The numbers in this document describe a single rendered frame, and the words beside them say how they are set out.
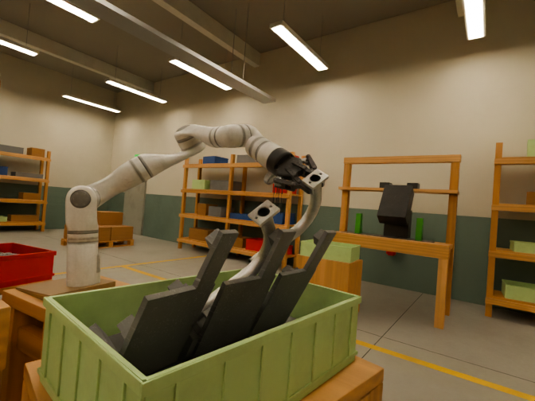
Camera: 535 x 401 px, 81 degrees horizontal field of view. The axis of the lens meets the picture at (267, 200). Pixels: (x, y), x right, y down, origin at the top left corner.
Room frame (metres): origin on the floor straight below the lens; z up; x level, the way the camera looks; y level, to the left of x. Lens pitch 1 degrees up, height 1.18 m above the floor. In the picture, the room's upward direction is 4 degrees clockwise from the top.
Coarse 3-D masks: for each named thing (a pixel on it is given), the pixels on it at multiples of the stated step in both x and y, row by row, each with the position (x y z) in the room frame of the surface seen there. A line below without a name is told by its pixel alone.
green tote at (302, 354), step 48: (144, 288) 0.80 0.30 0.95; (48, 336) 0.62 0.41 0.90; (96, 336) 0.49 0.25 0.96; (288, 336) 0.60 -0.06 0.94; (336, 336) 0.75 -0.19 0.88; (48, 384) 0.60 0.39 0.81; (96, 384) 0.46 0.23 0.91; (144, 384) 0.38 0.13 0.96; (192, 384) 0.44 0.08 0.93; (240, 384) 0.51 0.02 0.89; (288, 384) 0.61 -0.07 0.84
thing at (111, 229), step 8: (104, 216) 7.11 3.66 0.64; (112, 216) 7.28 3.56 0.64; (120, 216) 7.46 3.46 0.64; (64, 224) 6.70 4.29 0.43; (104, 224) 7.13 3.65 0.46; (112, 224) 7.29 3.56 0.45; (120, 224) 7.47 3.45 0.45; (64, 232) 6.69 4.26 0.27; (104, 232) 6.71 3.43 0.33; (112, 232) 6.88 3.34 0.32; (120, 232) 7.06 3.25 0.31; (128, 232) 7.24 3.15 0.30; (64, 240) 6.61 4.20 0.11; (104, 240) 6.73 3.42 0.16; (112, 240) 6.90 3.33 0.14; (120, 240) 7.05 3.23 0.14; (128, 240) 7.31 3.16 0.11
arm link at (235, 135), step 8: (224, 128) 0.95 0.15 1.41; (232, 128) 0.92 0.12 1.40; (240, 128) 0.93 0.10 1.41; (216, 136) 1.00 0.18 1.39; (224, 136) 0.94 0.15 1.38; (232, 136) 0.92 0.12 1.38; (240, 136) 0.92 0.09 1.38; (248, 136) 0.94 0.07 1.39; (224, 144) 0.97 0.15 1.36; (232, 144) 0.93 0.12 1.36; (240, 144) 0.94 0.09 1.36
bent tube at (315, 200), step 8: (312, 176) 0.78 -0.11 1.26; (320, 176) 0.76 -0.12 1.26; (328, 176) 0.76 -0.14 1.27; (312, 184) 0.75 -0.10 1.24; (320, 184) 0.75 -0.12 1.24; (320, 192) 0.79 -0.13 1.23; (312, 200) 0.81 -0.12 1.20; (320, 200) 0.81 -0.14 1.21; (312, 208) 0.83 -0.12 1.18; (304, 216) 0.84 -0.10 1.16; (312, 216) 0.83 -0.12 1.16; (296, 224) 0.84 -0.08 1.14; (304, 224) 0.84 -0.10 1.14; (296, 232) 0.83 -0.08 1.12
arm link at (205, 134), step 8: (184, 128) 1.14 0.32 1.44; (192, 128) 1.11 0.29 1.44; (200, 128) 1.08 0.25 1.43; (208, 128) 1.05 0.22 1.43; (216, 128) 1.01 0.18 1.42; (176, 136) 1.15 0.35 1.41; (184, 136) 1.13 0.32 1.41; (192, 136) 1.10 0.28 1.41; (200, 136) 1.06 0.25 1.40; (208, 136) 1.03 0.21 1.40; (208, 144) 1.06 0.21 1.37; (216, 144) 1.02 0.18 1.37
